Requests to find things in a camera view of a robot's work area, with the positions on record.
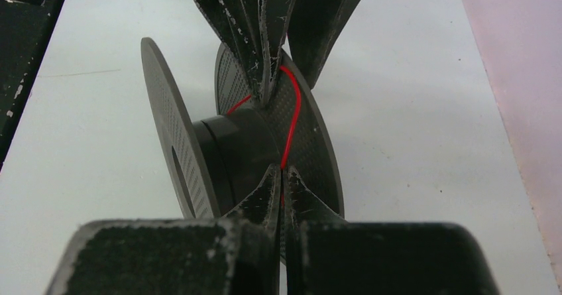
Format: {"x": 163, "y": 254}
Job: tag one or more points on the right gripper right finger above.
{"x": 326, "y": 254}

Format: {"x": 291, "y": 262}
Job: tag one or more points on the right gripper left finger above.
{"x": 238, "y": 253}

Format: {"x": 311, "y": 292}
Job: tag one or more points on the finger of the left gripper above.
{"x": 254, "y": 31}
{"x": 315, "y": 26}

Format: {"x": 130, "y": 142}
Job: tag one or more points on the dark grey spool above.
{"x": 215, "y": 163}

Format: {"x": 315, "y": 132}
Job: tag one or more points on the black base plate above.
{"x": 26, "y": 29}

